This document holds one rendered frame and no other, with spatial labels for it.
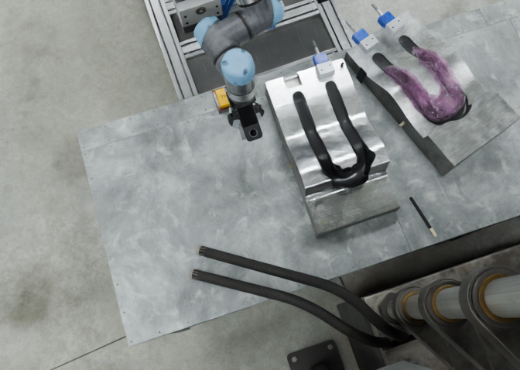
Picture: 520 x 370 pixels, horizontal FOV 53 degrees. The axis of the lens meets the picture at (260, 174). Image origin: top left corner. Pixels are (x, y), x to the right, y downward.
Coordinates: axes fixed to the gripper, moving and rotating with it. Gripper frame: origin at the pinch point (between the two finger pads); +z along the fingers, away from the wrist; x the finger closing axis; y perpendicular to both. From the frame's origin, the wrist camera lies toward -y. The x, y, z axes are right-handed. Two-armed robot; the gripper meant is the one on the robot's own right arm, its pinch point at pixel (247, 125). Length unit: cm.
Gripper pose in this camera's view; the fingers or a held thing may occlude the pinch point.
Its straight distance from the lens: 153.5
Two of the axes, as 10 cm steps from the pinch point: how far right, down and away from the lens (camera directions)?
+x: -9.5, 3.0, -0.6
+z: 0.2, 2.7, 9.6
